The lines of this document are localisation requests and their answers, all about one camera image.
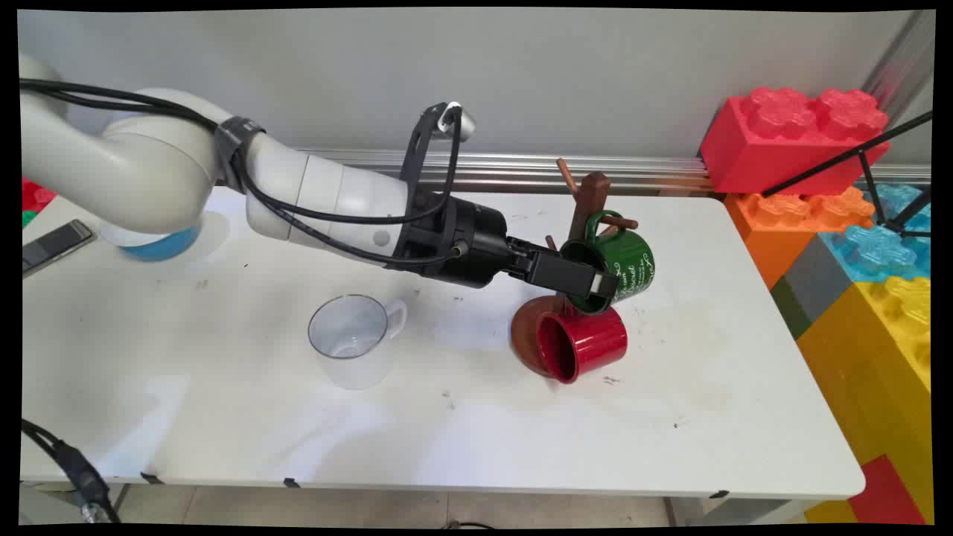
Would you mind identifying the large orange toy brick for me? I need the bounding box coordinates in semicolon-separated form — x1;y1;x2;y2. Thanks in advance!
724;186;876;290

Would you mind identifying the red enamel mug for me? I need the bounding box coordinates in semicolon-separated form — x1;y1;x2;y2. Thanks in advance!
536;304;628;385

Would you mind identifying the dark smartphone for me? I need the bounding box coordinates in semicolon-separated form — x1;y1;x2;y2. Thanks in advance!
22;220;98;278

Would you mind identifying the black cable with connector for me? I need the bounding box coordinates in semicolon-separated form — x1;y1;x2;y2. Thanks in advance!
21;418;120;524

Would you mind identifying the large red toy brick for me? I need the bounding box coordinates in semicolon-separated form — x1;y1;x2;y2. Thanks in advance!
700;86;890;196

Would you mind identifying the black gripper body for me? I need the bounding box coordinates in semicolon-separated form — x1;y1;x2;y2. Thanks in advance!
387;194;534;290

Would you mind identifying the large dark green toy brick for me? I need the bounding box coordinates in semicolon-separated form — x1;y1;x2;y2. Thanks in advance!
770;277;814;340

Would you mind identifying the large grey toy brick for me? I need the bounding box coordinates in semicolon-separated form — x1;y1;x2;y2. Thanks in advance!
782;234;857;325

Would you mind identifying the black strap on arm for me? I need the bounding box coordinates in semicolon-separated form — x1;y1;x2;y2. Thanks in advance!
214;115;267;194

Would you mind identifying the large blue toy brick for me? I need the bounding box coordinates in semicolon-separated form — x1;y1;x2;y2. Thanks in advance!
819;182;933;284

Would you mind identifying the black camera bracket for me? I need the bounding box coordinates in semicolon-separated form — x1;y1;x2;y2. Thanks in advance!
401;103;456;203

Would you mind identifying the aluminium upright profile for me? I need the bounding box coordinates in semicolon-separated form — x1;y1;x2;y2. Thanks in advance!
862;11;935;106

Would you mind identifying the black tripod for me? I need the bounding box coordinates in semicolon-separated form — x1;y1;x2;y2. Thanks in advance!
759;112;933;239

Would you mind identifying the brown wooden mug tree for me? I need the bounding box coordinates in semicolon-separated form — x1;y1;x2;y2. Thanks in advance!
510;158;641;377

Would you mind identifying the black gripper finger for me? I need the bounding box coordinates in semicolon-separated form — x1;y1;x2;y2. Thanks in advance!
532;252;621;301
508;237;590;272

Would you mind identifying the black camera cable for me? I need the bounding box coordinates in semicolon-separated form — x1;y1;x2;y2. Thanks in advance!
19;78;464;224

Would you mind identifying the green enamel mug white print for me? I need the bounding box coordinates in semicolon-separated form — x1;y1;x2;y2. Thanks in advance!
560;211;656;316

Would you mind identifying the blue and white bowl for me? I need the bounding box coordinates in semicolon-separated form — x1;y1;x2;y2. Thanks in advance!
101;222;202;263

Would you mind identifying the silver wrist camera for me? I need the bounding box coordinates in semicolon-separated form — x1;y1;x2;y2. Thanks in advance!
439;104;477;142

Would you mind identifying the aluminium rail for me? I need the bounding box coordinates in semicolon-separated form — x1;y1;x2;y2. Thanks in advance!
294;147;931;197

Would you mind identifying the large dark yellow toy brick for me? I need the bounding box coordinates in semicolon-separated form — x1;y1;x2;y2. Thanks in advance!
795;296;933;524

